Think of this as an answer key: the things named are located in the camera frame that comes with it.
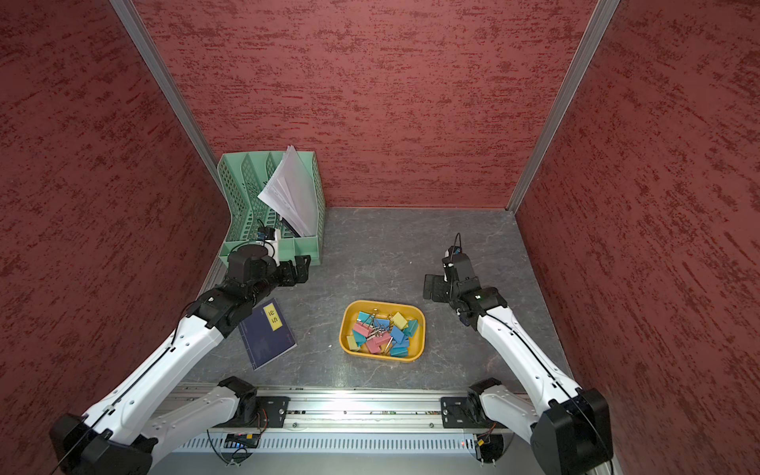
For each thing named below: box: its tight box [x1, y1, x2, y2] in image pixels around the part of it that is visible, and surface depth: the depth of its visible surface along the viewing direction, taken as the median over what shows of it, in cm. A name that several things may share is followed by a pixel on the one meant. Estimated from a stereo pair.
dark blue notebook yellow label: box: [238, 297, 297, 372], surface depth 87 cm
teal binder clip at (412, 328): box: [403, 319, 419, 338], surface depth 89 cm
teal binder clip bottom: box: [389, 346, 409, 358], surface depth 85 cm
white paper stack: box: [257, 144, 319, 237], surface depth 97 cm
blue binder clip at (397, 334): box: [390, 325, 404, 345], surface depth 86 cm
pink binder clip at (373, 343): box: [367, 335, 385, 354], surface depth 85 cm
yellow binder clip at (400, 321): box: [390, 311, 408, 330], surface depth 90 cm
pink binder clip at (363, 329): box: [353, 321, 373, 338], surface depth 85 cm
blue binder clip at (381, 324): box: [374, 318, 390, 332], surface depth 90 cm
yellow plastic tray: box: [338, 299, 427, 364], surface depth 87 cm
